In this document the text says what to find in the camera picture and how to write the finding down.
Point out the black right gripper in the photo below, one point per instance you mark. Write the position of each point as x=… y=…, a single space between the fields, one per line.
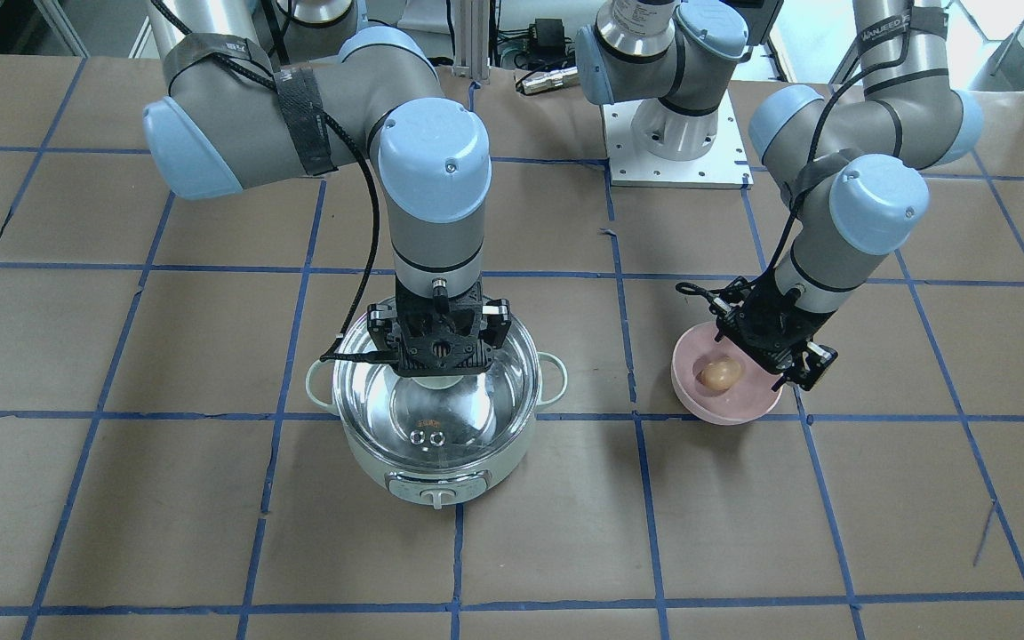
x=380 y=322

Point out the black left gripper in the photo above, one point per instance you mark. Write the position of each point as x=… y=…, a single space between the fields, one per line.
x=811 y=360

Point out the beige egg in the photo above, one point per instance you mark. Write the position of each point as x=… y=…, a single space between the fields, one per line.
x=721 y=374

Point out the glass pot lid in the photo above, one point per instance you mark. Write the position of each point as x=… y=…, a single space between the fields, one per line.
x=403 y=419

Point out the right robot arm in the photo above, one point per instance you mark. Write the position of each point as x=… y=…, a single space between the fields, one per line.
x=231 y=120

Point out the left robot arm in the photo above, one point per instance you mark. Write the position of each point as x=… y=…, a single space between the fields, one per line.
x=850 y=174

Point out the pale green steel pot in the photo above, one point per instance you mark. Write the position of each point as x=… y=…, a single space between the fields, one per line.
x=439 y=485

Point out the pink bowl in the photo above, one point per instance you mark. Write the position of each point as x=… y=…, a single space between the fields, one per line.
x=751 y=398

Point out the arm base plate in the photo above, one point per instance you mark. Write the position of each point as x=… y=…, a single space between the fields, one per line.
x=649 y=146

